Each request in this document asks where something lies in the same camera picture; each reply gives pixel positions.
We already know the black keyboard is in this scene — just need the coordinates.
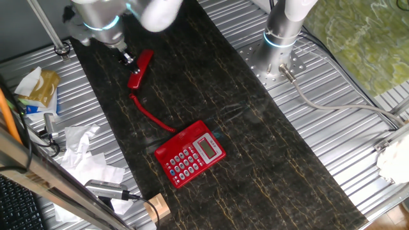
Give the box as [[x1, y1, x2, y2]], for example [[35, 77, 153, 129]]
[[0, 174, 45, 230]]

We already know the white flat tissue paper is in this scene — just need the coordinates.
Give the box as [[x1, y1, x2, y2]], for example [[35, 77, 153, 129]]
[[53, 152, 135, 224]]

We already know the white crumpled cloth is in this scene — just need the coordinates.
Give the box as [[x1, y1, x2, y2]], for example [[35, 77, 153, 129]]
[[376, 134, 409, 185]]

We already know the green marbled sheet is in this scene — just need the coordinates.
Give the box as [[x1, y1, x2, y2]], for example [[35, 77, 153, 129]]
[[303, 0, 409, 98]]

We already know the black camera cable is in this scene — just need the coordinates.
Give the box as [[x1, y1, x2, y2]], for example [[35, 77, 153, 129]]
[[123, 190, 160, 229]]

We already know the red phone cord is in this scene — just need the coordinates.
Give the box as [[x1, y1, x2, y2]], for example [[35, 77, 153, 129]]
[[128, 92, 178, 134]]

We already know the red telephone base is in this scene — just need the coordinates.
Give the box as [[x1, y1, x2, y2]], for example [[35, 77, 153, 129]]
[[153, 119, 227, 189]]

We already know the white crumpled tissue paper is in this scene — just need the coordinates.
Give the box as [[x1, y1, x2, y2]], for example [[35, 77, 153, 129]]
[[63, 123, 102, 167]]

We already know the red telephone handset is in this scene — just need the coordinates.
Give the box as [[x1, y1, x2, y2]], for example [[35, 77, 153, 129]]
[[127, 49, 155, 90]]

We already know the gray robot base cable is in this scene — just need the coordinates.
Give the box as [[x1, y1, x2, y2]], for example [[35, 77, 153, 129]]
[[278, 63, 406, 128]]

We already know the silver robot mounting plate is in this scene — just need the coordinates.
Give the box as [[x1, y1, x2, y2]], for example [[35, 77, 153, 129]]
[[238, 40, 307, 90]]

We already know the black marble pattern mat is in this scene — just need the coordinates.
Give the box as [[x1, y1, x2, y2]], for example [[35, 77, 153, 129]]
[[69, 0, 370, 230]]

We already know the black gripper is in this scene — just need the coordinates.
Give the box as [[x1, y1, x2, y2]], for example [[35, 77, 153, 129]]
[[117, 47, 141, 75]]

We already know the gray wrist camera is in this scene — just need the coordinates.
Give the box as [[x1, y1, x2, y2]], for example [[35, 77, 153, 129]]
[[67, 21, 93, 47]]

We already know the wooden block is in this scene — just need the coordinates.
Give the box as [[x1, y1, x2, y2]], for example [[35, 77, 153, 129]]
[[143, 192, 173, 224]]

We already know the black round cable plug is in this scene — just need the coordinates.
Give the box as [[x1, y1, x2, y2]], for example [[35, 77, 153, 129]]
[[62, 5, 76, 24]]

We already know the small silver camera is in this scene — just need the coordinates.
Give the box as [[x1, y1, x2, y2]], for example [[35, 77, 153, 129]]
[[43, 112, 60, 140]]

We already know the metal frame beam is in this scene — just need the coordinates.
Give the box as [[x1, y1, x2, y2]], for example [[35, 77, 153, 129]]
[[0, 126, 134, 230]]

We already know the silver ribbed camera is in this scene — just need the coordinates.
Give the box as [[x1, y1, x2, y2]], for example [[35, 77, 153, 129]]
[[84, 179, 130, 201]]

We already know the aluminium camera pole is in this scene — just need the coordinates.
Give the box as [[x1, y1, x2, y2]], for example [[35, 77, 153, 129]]
[[27, 0, 72, 62]]

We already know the blue white tissue pack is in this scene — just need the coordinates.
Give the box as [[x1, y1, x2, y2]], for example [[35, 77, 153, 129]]
[[18, 89, 60, 122]]

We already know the yellow tissue box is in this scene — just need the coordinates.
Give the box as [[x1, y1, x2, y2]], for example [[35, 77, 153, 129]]
[[27, 69, 61, 109]]

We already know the aluminium frame bracket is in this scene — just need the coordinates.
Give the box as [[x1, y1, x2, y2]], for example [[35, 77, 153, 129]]
[[373, 121, 409, 153]]

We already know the orange tube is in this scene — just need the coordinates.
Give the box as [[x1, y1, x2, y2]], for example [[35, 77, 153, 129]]
[[0, 88, 23, 145]]

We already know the white tissue sheet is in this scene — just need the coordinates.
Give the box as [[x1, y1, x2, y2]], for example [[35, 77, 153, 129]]
[[14, 66, 43, 97]]

